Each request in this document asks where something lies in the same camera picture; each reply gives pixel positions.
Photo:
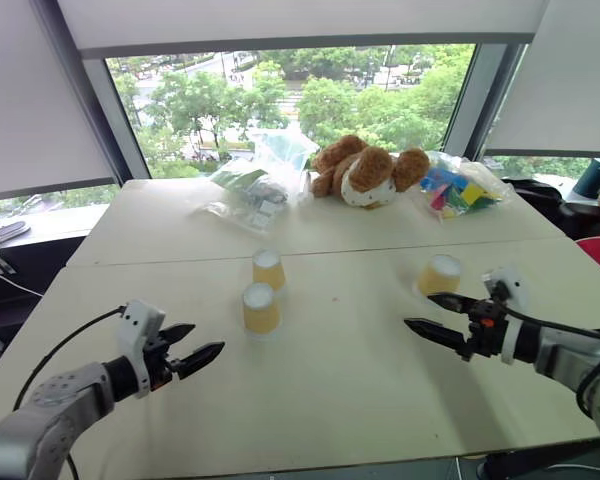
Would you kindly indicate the white device on windowsill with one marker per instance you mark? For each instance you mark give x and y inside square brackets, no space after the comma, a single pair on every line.
[0,235]

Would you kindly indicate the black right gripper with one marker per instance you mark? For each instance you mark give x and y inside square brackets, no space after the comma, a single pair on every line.
[487,335]

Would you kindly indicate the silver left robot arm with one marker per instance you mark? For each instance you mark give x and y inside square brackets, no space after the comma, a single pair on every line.
[55,400]

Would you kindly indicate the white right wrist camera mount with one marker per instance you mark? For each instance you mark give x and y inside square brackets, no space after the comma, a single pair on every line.
[514,285]

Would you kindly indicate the clear plastic bag, teal contents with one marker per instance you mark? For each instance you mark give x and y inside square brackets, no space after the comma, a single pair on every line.
[285,150]

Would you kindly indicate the plastic bag with grey parts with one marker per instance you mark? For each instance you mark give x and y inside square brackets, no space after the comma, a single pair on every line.
[250,197]

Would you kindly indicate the grey window frame post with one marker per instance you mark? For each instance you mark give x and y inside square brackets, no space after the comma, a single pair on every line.
[482,100]
[100,105]

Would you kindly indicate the black bag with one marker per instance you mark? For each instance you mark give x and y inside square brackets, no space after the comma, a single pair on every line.
[545,197]

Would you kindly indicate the yellow paper cup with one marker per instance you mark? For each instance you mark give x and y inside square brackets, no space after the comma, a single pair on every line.
[269,272]
[440,277]
[261,312]

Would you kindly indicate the white roller blind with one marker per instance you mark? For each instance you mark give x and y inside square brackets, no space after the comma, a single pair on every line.
[565,80]
[25,100]
[300,22]

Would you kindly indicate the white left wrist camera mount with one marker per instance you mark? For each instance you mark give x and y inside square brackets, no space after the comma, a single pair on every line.
[136,320]

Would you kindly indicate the plastic bag of colourful blocks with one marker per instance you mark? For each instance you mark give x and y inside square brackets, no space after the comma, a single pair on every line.
[460,192]

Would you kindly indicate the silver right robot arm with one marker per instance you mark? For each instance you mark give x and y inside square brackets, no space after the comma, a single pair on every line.
[575,360]

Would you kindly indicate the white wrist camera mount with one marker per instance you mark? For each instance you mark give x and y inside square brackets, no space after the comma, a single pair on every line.
[514,285]
[136,320]

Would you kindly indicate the dark teal tumbler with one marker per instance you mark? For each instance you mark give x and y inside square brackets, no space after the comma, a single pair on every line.
[596,177]

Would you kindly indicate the brown teddy bear plush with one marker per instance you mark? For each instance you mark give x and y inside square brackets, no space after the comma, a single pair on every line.
[367,170]

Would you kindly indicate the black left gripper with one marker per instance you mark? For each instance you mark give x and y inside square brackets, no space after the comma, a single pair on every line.
[159,362]

